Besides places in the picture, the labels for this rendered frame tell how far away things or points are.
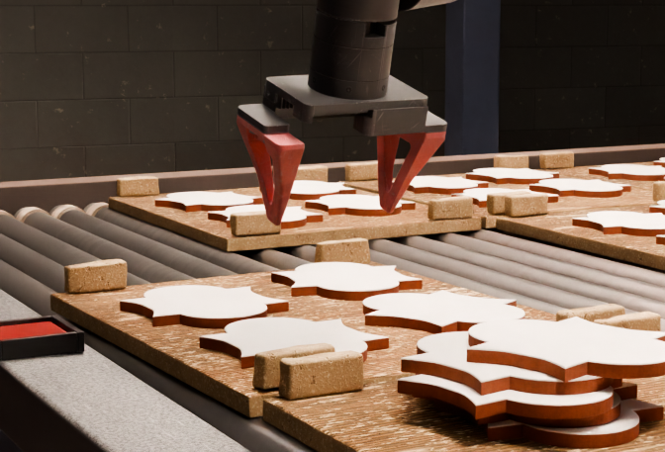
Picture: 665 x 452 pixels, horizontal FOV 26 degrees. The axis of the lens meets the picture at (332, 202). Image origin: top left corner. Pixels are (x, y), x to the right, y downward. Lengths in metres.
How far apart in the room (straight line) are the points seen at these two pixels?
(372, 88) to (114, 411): 0.29
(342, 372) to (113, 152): 5.36
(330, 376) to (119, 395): 0.18
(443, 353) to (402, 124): 0.18
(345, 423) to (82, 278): 0.48
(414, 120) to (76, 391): 0.32
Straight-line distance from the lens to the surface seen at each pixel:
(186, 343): 1.15
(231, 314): 1.21
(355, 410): 0.96
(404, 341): 1.15
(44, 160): 6.27
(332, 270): 1.40
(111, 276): 1.36
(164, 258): 1.66
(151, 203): 1.96
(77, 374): 1.15
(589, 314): 1.15
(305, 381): 0.98
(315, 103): 0.99
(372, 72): 1.00
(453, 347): 0.97
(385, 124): 1.02
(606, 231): 1.71
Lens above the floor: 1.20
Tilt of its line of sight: 8 degrees down
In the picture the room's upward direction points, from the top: straight up
